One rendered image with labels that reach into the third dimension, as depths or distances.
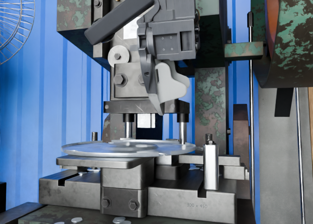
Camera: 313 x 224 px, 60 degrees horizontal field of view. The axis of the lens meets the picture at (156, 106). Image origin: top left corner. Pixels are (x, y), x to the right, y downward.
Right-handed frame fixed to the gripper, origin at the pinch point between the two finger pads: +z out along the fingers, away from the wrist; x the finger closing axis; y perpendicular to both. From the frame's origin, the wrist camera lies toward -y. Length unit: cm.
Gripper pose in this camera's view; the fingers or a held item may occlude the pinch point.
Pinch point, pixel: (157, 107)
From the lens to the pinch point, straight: 45.1
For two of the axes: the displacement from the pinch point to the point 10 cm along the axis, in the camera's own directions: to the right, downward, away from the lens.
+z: 1.1, 9.2, 3.7
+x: 2.2, -3.8, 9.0
